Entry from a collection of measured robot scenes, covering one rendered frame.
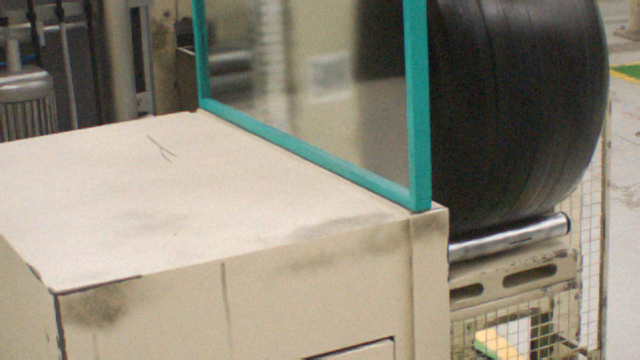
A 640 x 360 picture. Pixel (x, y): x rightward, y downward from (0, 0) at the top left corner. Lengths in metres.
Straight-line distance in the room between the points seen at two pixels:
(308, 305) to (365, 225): 0.09
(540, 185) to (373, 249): 0.96
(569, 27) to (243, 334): 1.05
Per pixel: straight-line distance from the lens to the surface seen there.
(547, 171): 2.13
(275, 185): 1.35
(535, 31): 2.04
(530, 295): 2.29
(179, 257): 1.16
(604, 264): 3.08
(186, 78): 2.51
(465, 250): 2.20
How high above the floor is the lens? 1.66
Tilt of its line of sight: 17 degrees down
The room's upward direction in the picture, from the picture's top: 3 degrees counter-clockwise
